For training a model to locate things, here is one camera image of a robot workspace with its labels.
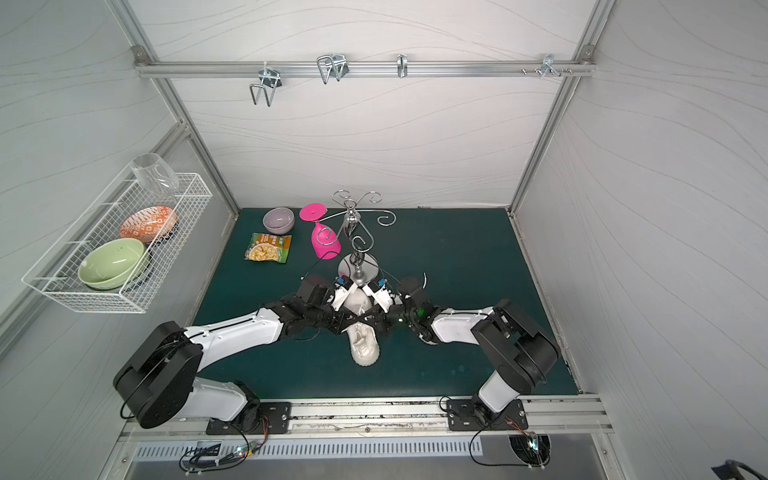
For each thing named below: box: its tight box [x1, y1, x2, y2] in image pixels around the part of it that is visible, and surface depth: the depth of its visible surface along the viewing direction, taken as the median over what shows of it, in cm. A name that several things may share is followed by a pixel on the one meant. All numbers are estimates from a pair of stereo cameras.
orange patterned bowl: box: [119, 206, 178, 243], surface depth 72 cm
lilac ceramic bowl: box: [262, 207, 295, 235], surface depth 113 cm
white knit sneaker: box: [342, 287, 380, 366], surface depth 83 cm
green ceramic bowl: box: [78, 238, 151, 290], surface depth 62 cm
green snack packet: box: [244, 233, 292, 264], surface depth 109 cm
